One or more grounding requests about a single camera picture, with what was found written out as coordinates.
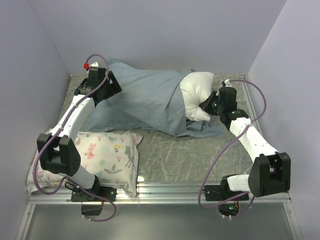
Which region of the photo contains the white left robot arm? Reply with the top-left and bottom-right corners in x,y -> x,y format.
32,66 -> 122,201

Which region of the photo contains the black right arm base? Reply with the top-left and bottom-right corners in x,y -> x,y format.
203,184 -> 249,217

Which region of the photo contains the white pillow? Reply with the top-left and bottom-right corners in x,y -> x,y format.
179,72 -> 215,122

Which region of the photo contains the floral patterned pillow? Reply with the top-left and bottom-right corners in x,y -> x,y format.
26,128 -> 145,197

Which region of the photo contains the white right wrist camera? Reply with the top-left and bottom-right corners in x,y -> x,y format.
221,79 -> 233,88

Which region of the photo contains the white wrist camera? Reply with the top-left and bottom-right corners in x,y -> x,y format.
83,61 -> 100,71
221,79 -> 233,88

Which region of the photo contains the blue-grey pillowcase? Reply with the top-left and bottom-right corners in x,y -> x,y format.
84,58 -> 223,138

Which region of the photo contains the aluminium frame rail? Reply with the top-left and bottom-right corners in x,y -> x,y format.
27,181 -> 292,205

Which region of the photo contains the aluminium right side rail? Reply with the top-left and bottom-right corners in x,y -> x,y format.
239,75 -> 262,134

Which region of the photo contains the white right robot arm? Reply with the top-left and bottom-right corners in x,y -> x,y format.
200,86 -> 291,200

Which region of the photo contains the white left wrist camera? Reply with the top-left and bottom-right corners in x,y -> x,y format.
83,61 -> 100,71

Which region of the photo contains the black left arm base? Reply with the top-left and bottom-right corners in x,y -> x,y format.
64,181 -> 117,217

